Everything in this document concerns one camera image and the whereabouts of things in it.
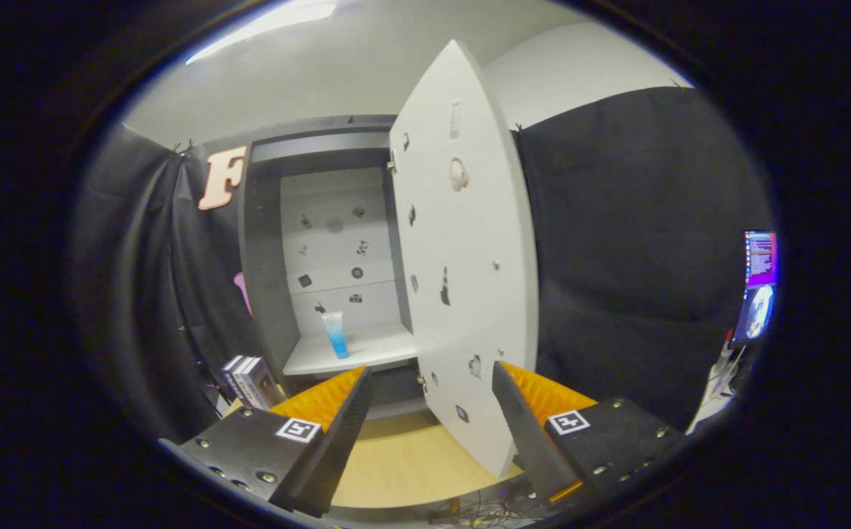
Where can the white cabinet door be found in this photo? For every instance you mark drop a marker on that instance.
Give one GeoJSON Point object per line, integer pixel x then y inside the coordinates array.
{"type": "Point", "coordinates": [469, 323]}

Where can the metal door hinge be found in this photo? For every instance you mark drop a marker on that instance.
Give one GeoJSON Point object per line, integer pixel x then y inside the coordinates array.
{"type": "Point", "coordinates": [392, 162]}
{"type": "Point", "coordinates": [422, 382]}

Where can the blue white tube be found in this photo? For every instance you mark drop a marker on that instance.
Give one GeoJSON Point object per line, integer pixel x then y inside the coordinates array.
{"type": "Point", "coordinates": [337, 338]}

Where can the grey cabinet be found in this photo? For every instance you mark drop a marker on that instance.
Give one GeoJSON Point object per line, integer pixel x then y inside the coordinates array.
{"type": "Point", "coordinates": [264, 257]}

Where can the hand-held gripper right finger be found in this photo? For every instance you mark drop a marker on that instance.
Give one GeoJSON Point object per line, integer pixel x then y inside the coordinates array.
{"type": "Point", "coordinates": [527, 441]}

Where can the black backdrop cloth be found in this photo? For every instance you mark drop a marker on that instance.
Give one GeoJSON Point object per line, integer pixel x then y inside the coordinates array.
{"type": "Point", "coordinates": [638, 220]}

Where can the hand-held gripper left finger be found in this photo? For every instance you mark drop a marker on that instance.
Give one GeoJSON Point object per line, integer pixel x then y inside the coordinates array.
{"type": "Point", "coordinates": [334, 448]}

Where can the computer monitor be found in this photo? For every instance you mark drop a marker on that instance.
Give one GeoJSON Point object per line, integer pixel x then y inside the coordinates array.
{"type": "Point", "coordinates": [758, 279]}

